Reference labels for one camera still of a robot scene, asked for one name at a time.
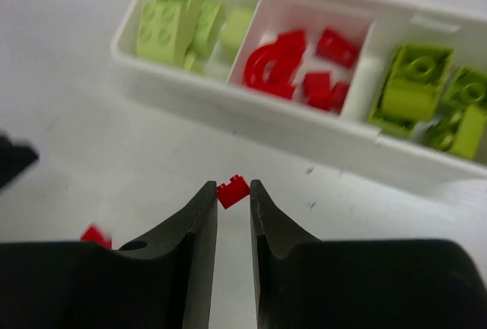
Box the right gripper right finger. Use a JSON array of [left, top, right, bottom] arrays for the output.
[[250, 180, 486, 328]]

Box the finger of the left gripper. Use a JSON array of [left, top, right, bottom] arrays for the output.
[[1, 133, 40, 190]]

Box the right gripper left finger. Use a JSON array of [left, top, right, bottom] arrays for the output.
[[1, 181, 218, 328]]

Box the light green duplo brick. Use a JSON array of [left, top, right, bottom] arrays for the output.
[[136, 0, 190, 67]]

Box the dark green duplo brick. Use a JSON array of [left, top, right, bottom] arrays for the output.
[[367, 43, 454, 139]]

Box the red lego slope piece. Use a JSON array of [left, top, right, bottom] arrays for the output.
[[316, 27, 361, 69]]

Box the pale green duplo brick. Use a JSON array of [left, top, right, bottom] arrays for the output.
[[220, 7, 254, 61]]

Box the red lego plate left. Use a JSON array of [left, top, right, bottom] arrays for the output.
[[80, 224, 112, 250]]

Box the small red lego brick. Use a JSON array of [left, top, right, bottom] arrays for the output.
[[331, 81, 350, 113]]

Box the red arch lego piece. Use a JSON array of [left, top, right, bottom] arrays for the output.
[[243, 29, 307, 100]]

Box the green duplo brick in tray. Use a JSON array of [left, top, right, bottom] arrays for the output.
[[423, 105, 486, 160]]

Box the pale green brick underneath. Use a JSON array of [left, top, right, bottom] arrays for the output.
[[183, 0, 225, 73]]

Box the white divided sorting tray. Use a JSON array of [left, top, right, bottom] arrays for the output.
[[111, 0, 486, 191]]

